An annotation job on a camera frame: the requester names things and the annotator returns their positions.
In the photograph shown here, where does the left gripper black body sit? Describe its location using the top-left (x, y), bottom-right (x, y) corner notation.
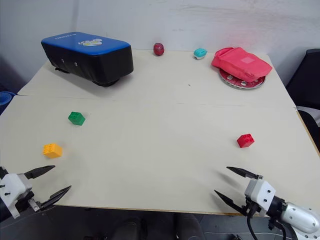
top-left (14, 190), bottom-right (44, 214)

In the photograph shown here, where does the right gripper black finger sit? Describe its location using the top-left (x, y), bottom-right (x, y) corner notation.
top-left (225, 166), bottom-right (264, 180)
top-left (213, 189), bottom-right (248, 216)

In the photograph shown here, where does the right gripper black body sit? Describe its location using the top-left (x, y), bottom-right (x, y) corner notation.
top-left (241, 197), bottom-right (266, 219)

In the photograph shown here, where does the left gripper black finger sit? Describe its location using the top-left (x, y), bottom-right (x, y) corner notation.
top-left (39, 185), bottom-right (73, 211)
top-left (24, 165), bottom-right (56, 180)

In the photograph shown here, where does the yellow toy brick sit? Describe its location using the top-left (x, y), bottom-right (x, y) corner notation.
top-left (42, 143), bottom-right (64, 160)

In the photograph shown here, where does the red toy brick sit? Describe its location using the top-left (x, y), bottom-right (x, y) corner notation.
top-left (236, 133), bottom-right (256, 150)

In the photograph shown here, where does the green toy brick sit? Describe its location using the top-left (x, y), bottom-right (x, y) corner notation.
top-left (67, 111), bottom-right (87, 127)

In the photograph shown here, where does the blue rolled mat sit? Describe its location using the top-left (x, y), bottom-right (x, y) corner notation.
top-left (0, 91), bottom-right (17, 116)

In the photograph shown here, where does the round silver and red plate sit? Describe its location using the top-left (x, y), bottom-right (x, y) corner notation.
top-left (218, 68), bottom-right (267, 90)

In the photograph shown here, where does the red fabric bag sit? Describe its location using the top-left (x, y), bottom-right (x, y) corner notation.
top-left (211, 46), bottom-right (274, 85)

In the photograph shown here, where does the black chair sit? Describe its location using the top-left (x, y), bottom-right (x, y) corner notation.
top-left (285, 48), bottom-right (320, 111)

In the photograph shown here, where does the blue and black padded box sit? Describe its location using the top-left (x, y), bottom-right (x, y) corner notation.
top-left (40, 30), bottom-right (134, 88)

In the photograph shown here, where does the teal and white small toy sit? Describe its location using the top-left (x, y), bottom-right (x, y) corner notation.
top-left (192, 47), bottom-right (209, 61)

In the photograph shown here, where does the dark red apple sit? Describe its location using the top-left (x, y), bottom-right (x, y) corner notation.
top-left (152, 42), bottom-right (167, 57)

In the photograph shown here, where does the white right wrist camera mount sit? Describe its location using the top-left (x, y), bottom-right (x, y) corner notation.
top-left (244, 178), bottom-right (277, 218)

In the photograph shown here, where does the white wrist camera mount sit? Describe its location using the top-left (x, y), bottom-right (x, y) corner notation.
top-left (244, 178), bottom-right (277, 218)
top-left (0, 172), bottom-right (34, 220)

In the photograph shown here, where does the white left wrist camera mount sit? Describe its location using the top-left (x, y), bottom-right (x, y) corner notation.
top-left (0, 172), bottom-right (34, 220)

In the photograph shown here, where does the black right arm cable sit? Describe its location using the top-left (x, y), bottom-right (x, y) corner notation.
top-left (245, 214), bottom-right (260, 240)

